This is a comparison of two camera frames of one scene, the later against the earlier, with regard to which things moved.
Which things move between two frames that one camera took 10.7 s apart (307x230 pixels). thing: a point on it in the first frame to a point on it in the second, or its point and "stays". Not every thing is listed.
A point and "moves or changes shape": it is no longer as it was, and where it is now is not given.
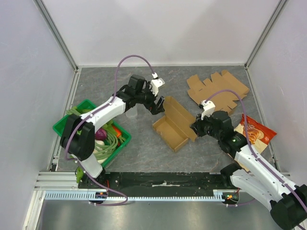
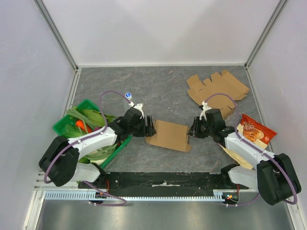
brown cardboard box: (177, 126) moves or changes shape
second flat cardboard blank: (200, 92) stays
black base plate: (155, 184) stays
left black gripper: (152, 107) to (149, 130)
